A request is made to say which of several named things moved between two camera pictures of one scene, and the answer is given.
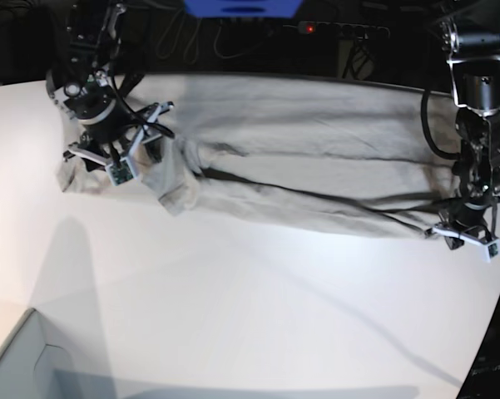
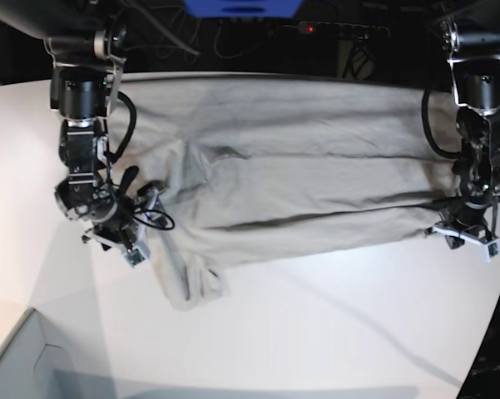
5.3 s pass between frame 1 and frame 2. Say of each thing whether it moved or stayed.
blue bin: stayed
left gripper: moved
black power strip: stayed
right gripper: stayed
